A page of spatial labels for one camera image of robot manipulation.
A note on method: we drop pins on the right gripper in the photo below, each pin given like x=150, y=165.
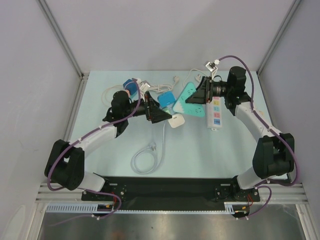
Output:
x=206, y=90

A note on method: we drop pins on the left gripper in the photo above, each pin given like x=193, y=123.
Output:
x=156, y=114

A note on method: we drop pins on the green small plug adapter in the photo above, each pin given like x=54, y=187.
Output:
x=168, y=110

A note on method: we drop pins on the light blue cube adapter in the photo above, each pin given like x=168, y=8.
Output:
x=166, y=99

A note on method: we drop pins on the white multicolour power strip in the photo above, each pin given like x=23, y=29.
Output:
x=214, y=114

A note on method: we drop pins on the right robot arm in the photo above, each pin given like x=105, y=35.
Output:
x=274, y=153

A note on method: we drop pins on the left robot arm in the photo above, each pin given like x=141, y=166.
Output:
x=65, y=168

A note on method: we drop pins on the white square charger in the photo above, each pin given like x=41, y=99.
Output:
x=176, y=120

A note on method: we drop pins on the dark blue cube adapter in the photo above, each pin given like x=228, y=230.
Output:
x=131, y=86

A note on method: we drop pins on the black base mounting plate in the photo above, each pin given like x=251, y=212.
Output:
x=172, y=194

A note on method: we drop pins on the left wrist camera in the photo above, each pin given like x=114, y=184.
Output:
x=144, y=86

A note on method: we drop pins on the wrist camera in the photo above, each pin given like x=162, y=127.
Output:
x=212, y=67
x=144, y=86

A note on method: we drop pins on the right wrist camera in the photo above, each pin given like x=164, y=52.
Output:
x=212, y=67

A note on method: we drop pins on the white slotted cable duct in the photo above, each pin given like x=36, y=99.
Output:
x=228, y=208

